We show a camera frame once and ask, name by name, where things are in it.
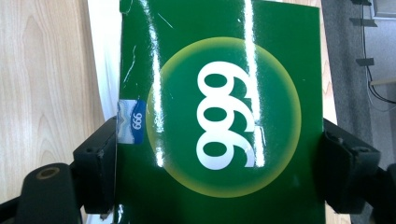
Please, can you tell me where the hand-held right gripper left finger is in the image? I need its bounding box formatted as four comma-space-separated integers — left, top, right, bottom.
72, 116, 119, 216

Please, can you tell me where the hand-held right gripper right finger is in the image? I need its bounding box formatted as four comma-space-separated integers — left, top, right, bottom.
321, 118, 383, 215

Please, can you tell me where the green printed carton box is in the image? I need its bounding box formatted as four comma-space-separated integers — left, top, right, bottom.
113, 0, 327, 224

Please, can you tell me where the light wooden furniture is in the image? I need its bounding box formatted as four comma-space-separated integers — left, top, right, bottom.
369, 77, 396, 87

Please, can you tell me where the long black floor cable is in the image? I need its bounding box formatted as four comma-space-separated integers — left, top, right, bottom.
360, 0, 396, 105

